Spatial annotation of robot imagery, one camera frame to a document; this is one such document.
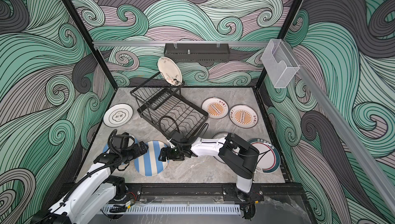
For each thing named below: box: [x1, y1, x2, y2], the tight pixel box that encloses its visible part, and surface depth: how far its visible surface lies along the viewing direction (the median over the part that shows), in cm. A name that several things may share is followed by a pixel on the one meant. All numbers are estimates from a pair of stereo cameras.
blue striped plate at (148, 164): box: [133, 140, 170, 177], surface depth 83 cm
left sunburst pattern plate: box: [201, 96, 230, 120], surface depth 109 cm
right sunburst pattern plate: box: [228, 103, 259, 129], surface depth 105 cm
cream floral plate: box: [157, 56, 183, 86], surface depth 92 cm
